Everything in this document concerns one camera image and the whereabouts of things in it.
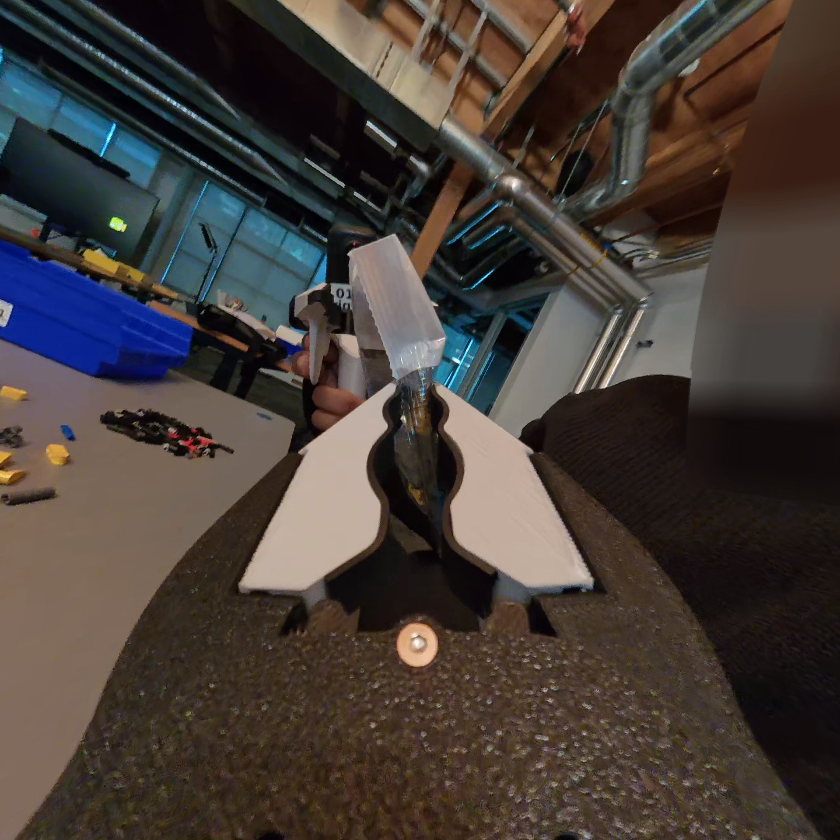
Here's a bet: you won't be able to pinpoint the black light stand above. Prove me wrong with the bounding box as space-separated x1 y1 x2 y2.
197 222 223 306

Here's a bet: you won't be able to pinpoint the person's right hand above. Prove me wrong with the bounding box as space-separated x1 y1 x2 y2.
290 348 366 435

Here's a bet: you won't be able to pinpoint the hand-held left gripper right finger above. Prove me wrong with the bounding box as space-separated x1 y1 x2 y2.
433 386 596 602

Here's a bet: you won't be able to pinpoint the wooden post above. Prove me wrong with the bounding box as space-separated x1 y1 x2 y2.
408 161 475 263

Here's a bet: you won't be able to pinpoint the blue plastic bin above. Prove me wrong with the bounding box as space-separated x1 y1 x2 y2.
0 239 193 380

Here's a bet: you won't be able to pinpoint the pile of yellow blue pieces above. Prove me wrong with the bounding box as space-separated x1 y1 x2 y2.
0 425 28 487

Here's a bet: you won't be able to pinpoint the large dark monitor screen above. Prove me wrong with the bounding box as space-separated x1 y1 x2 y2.
0 117 163 256

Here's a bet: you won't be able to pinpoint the clear bag of small pieces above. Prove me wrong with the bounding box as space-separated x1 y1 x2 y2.
346 233 448 526

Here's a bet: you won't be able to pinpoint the silver pipes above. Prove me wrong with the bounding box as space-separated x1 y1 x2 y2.
433 118 654 395

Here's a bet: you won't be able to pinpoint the pile of black pins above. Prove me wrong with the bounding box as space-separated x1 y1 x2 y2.
100 408 235 460

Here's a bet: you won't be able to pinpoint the yellow plastic bin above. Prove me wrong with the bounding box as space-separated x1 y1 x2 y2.
80 248 166 293

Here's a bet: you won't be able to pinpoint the rectangular metal duct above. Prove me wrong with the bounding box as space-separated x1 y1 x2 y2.
223 0 454 142

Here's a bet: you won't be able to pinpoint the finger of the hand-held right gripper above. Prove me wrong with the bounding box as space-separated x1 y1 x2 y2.
290 287 337 386

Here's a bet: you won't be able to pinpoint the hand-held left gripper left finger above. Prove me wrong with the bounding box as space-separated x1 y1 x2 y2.
238 387 399 605

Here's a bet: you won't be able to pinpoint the silver round spiral duct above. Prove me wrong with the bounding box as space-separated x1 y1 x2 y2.
564 0 775 221

